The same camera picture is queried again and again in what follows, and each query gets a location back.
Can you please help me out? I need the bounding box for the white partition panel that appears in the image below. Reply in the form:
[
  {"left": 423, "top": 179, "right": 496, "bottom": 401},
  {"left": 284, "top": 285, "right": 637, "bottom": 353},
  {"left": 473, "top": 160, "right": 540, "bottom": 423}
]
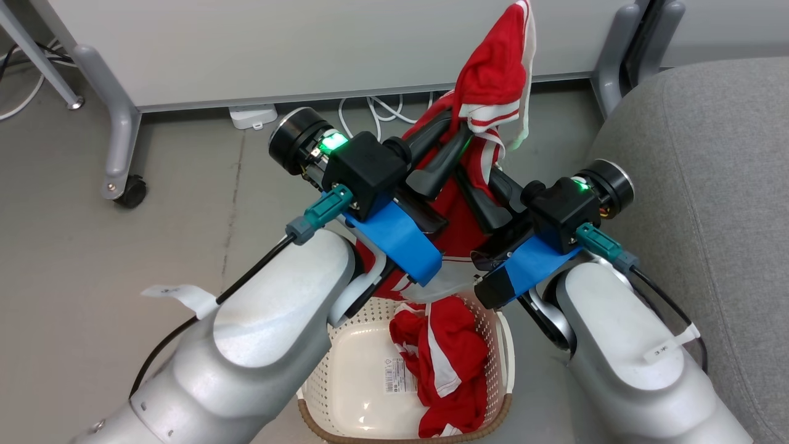
[
  {"left": 28, "top": 0, "right": 636, "bottom": 114},
  {"left": 660, "top": 0, "right": 789, "bottom": 69}
]

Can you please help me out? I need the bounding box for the white paper cable tag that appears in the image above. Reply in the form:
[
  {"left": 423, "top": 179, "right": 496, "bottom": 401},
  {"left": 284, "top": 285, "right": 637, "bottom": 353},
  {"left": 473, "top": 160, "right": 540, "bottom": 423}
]
[
  {"left": 141, "top": 284, "right": 220, "bottom": 321},
  {"left": 643, "top": 324, "right": 702, "bottom": 365}
]

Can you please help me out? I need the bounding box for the thin grey table leg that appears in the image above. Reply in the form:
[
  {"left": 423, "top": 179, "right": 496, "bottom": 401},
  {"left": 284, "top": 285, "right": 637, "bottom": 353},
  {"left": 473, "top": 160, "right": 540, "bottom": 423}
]
[{"left": 0, "top": 0, "right": 86, "bottom": 112}]

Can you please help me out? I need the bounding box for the black camera cable, teal plug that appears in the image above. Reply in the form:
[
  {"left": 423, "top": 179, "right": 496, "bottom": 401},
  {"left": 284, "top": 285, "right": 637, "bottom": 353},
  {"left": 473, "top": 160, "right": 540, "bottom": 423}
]
[
  {"left": 128, "top": 184, "right": 355, "bottom": 400},
  {"left": 575, "top": 222, "right": 709, "bottom": 374}
]

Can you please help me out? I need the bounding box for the red white crumpled garment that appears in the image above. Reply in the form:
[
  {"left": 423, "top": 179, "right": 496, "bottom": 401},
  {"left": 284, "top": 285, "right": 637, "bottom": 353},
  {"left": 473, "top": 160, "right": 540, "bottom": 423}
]
[{"left": 388, "top": 295, "right": 492, "bottom": 439}]

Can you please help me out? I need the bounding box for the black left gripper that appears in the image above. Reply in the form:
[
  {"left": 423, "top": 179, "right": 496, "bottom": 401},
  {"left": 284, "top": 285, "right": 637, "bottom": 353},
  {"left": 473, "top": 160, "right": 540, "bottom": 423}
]
[{"left": 268, "top": 107, "right": 475, "bottom": 286}]

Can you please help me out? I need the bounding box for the thin white cable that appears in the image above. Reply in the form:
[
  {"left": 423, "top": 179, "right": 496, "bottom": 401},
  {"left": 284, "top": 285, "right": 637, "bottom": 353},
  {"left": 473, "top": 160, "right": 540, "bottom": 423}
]
[{"left": 0, "top": 46, "right": 50, "bottom": 121}]

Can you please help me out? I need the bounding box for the cream perforated laundry basket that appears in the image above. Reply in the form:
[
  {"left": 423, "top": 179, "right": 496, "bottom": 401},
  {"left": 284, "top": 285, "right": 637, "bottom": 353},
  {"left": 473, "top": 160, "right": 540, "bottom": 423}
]
[{"left": 296, "top": 290, "right": 516, "bottom": 444}]

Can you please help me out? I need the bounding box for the black right camera cable, teal plug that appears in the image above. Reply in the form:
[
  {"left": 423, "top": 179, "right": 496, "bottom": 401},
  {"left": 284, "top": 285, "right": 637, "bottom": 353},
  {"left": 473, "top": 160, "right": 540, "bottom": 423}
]
[{"left": 575, "top": 222, "right": 709, "bottom": 374}]

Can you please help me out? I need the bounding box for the white barcode sticker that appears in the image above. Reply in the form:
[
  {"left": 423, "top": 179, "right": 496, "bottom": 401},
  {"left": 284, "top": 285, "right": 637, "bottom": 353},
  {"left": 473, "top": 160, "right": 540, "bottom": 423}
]
[{"left": 383, "top": 356, "right": 410, "bottom": 395}]

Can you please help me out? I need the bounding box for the red white striped garment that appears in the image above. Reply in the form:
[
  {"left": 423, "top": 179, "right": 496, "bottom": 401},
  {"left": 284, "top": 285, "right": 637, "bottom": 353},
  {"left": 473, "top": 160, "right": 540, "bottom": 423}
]
[{"left": 354, "top": 0, "right": 537, "bottom": 304}]

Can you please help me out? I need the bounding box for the black castor wheel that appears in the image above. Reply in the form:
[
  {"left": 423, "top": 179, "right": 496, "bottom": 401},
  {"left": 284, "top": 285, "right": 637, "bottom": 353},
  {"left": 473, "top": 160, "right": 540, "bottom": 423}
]
[{"left": 114, "top": 175, "right": 149, "bottom": 209}]

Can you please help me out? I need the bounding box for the grey fabric sofa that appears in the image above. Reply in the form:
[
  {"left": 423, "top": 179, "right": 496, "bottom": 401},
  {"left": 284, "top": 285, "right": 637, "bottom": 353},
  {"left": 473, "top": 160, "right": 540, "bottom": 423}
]
[{"left": 579, "top": 57, "right": 789, "bottom": 444}]

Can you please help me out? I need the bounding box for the black left camera cable, teal plug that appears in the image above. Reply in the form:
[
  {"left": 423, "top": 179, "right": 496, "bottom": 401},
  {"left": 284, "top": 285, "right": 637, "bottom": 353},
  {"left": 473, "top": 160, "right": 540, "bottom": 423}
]
[{"left": 128, "top": 184, "right": 355, "bottom": 400}]

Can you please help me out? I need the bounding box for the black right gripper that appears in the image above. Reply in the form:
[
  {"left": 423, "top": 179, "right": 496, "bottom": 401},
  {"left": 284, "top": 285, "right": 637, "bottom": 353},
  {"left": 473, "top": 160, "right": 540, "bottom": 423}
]
[{"left": 455, "top": 158, "right": 636, "bottom": 310}]

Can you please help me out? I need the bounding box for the white looped cable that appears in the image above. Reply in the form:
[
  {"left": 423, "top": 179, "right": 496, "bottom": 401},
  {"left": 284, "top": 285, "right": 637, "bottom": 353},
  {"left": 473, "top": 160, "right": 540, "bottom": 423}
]
[{"left": 338, "top": 92, "right": 436, "bottom": 142}]

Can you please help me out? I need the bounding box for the thin black cable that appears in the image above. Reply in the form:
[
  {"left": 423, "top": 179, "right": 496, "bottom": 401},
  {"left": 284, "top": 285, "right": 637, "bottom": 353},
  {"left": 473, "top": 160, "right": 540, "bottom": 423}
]
[{"left": 0, "top": 40, "right": 78, "bottom": 84}]

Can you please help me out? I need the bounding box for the grey partition leg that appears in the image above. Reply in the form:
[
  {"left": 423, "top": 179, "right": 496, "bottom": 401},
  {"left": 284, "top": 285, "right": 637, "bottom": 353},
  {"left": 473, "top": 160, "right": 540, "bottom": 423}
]
[
  {"left": 641, "top": 0, "right": 687, "bottom": 84},
  {"left": 590, "top": 0, "right": 647, "bottom": 119}
]

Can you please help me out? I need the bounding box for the grey table leg with foot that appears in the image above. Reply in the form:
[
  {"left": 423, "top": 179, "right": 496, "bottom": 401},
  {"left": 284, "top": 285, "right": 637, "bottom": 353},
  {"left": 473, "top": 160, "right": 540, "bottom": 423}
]
[{"left": 73, "top": 43, "right": 144, "bottom": 201}]

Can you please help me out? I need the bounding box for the white power adapter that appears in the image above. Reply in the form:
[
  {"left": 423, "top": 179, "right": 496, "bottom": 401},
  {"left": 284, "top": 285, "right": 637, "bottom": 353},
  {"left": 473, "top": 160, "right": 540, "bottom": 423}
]
[{"left": 228, "top": 104, "right": 279, "bottom": 131}]

